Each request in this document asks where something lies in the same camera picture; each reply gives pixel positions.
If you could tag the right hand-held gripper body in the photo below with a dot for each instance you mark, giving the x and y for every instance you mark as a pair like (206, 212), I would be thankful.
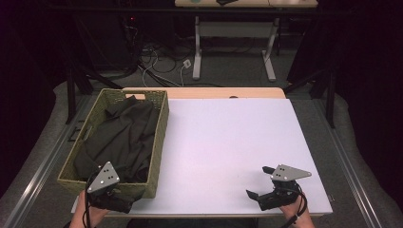
(286, 173)

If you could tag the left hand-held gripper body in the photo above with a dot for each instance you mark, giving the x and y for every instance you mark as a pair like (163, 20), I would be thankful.
(104, 178)

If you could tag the dark green shirt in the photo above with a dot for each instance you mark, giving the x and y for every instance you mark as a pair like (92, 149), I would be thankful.
(126, 136)

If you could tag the green woven basket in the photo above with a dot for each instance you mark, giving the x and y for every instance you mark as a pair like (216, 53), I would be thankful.
(160, 142)

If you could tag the person's left hand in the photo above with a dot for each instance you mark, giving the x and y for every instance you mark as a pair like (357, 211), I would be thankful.
(83, 212)

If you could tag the person's right hand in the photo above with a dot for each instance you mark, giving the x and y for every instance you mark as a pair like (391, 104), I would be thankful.
(296, 212)

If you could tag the white table cover board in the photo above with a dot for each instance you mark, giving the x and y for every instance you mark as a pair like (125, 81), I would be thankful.
(228, 148)

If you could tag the person's dark clothing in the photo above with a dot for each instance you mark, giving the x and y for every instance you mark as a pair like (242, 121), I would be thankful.
(190, 223)

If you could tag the black metal stand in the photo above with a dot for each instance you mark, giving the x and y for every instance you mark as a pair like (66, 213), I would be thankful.
(71, 95)
(331, 98)

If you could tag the white power adapter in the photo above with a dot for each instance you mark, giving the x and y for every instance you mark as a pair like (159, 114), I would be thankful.
(187, 63)

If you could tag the wooden desk with white legs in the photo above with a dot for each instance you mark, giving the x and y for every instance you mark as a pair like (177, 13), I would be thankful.
(197, 47)

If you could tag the aluminium floor rail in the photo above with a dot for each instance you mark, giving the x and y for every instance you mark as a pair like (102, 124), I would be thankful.
(41, 177)
(348, 164)

